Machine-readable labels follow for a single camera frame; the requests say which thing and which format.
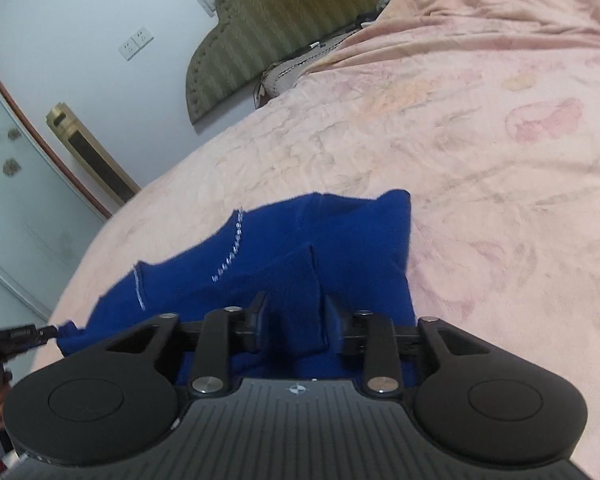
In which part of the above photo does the pink floral bed sheet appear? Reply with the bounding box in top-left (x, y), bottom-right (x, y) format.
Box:
top-left (30, 25), bottom-right (600, 480)

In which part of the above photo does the frosted glass sliding door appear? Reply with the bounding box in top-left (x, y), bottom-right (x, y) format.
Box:
top-left (0, 49), bottom-right (112, 322)

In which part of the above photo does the olive padded headboard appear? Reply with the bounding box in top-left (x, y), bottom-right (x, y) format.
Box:
top-left (186, 0), bottom-right (399, 126)

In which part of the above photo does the gold standing air conditioner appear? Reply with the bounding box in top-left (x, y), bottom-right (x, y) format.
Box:
top-left (45, 102), bottom-right (142, 207)

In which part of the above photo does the blue knitted sweater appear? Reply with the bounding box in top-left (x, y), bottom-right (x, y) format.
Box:
top-left (55, 189), bottom-right (416, 389)

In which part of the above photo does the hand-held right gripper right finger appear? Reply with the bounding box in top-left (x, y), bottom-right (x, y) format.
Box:
top-left (324, 295), bottom-right (492, 397)

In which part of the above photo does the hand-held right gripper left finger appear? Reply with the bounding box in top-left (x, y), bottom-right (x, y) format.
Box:
top-left (105, 291), bottom-right (270, 401)

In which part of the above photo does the brown pillow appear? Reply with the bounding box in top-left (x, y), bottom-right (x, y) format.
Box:
top-left (253, 30), bottom-right (363, 111)

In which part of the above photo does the peach blanket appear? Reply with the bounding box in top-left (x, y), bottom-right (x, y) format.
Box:
top-left (307, 0), bottom-right (600, 78)

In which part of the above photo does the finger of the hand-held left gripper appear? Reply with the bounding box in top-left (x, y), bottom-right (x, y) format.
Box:
top-left (0, 325), bottom-right (59, 357)

